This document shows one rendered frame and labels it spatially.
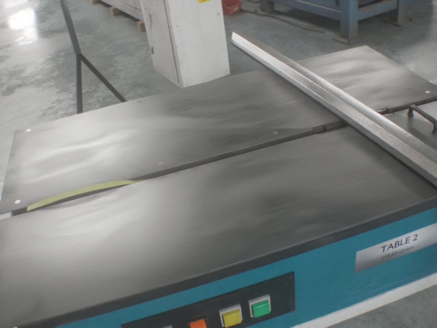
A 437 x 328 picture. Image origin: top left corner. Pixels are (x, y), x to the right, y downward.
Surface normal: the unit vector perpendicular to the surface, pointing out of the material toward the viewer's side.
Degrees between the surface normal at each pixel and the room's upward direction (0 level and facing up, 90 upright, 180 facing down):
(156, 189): 0
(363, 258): 90
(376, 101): 0
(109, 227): 0
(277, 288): 90
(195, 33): 90
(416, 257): 90
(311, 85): 75
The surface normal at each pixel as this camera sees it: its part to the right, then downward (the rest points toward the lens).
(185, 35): 0.49, 0.43
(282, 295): 0.27, 0.51
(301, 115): -0.14, -0.82
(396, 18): -0.86, 0.37
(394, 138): -0.92, 0.08
